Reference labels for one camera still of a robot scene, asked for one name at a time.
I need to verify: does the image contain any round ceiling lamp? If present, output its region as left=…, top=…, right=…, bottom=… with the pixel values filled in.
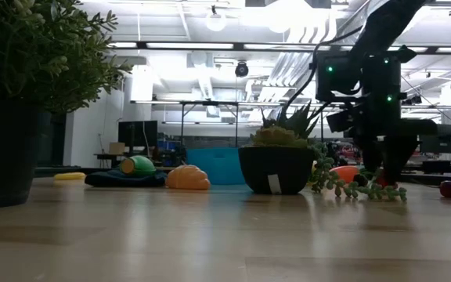
left=204, top=4, right=228, bottom=33

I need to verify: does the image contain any black monitor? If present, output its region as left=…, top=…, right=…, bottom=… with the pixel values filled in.
left=419, top=124, right=451, bottom=154
left=117, top=120, right=159, bottom=149

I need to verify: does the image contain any navy blue cloth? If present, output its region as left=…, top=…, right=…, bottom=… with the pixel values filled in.
left=84, top=168, right=168, bottom=188

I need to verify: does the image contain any orange toy carrot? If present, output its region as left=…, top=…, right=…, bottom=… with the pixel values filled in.
left=329, top=164, right=362, bottom=184

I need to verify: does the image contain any black ceiling track light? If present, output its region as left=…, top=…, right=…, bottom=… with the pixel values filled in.
left=400, top=95, right=423, bottom=107

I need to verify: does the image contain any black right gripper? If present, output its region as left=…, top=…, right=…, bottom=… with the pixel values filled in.
left=350, top=100, right=420, bottom=185

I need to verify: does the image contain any blue plastic tupperware bin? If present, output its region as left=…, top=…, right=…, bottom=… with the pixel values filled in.
left=185, top=147, right=247, bottom=186

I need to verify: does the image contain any bushy green potted plant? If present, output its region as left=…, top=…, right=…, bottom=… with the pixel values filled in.
left=0, top=0, right=135, bottom=211

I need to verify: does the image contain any blue storage crate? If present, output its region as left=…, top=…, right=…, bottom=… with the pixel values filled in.
left=156, top=139, right=187, bottom=168

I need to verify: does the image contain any yellow toy banana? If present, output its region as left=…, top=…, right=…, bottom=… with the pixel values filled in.
left=52, top=172, right=88, bottom=182

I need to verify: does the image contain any succulent plant in black bowl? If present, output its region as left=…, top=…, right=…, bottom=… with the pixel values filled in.
left=237, top=100, right=409, bottom=203

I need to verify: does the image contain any red toy strawberry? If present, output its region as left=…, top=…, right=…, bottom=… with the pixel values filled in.
left=376, top=174, right=399, bottom=190

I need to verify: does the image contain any green toy corn cob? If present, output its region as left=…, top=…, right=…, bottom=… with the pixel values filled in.
left=119, top=155, right=157, bottom=177

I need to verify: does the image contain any overhead light bar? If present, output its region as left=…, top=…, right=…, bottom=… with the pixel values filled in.
left=107, top=40, right=451, bottom=56

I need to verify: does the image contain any cardboard box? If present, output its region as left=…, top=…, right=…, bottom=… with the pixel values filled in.
left=108, top=141, right=126, bottom=156

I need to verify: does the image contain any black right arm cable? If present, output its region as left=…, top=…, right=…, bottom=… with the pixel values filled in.
left=283, top=26, right=364, bottom=114

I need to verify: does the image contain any black dome camera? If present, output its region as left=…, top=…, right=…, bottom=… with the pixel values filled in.
left=234, top=61, right=250, bottom=78

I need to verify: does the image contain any orange toy croissant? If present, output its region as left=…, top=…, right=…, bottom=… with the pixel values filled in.
left=165, top=164, right=211, bottom=191

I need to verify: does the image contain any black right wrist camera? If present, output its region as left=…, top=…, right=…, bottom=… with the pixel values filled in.
left=326, top=109, right=358, bottom=133

